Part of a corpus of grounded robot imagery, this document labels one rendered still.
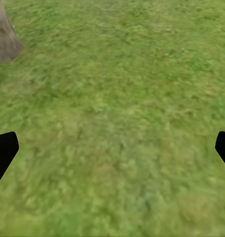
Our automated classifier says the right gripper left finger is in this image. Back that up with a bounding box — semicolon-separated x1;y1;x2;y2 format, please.
0;131;19;180

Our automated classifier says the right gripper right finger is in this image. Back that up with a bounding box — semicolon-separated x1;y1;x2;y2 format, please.
215;131;225;162

